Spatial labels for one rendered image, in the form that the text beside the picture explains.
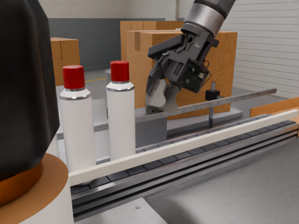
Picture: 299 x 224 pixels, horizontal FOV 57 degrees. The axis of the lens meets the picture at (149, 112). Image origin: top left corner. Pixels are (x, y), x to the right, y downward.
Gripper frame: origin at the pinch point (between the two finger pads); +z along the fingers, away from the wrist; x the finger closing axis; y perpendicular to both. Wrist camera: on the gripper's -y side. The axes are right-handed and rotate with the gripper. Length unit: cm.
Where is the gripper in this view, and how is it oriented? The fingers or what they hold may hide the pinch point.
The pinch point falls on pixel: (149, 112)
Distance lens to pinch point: 61.5
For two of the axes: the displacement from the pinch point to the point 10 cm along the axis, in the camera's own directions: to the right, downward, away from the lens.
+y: 5.1, 3.8, -7.7
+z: -4.6, 8.8, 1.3
